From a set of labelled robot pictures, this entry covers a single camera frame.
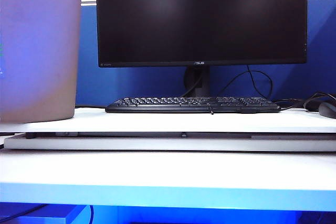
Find pink plastic trash can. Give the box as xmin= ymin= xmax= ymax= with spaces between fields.
xmin=0 ymin=0 xmax=83 ymax=124

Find black Logitech keyboard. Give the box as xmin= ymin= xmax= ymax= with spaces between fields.
xmin=104 ymin=96 xmax=282 ymax=114

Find white desk riser platform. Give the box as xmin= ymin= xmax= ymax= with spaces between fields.
xmin=0 ymin=106 xmax=336 ymax=133

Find black monitor stand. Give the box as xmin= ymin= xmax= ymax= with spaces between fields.
xmin=183 ymin=65 xmax=211 ymax=98

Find black ASUS monitor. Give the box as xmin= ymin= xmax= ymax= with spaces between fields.
xmin=75 ymin=0 xmax=336 ymax=108
xmin=95 ymin=0 xmax=309 ymax=68

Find white keyboard tray board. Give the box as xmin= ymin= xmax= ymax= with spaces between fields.
xmin=3 ymin=133 xmax=336 ymax=153

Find white box under table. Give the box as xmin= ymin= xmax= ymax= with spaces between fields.
xmin=15 ymin=205 xmax=91 ymax=224

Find black Logitech mouse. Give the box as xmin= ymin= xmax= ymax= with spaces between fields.
xmin=318 ymin=101 xmax=336 ymax=119

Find thin black monitor cable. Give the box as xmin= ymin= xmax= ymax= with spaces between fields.
xmin=220 ymin=64 xmax=274 ymax=100

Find black power cord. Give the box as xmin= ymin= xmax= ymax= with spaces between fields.
xmin=272 ymin=91 xmax=336 ymax=111

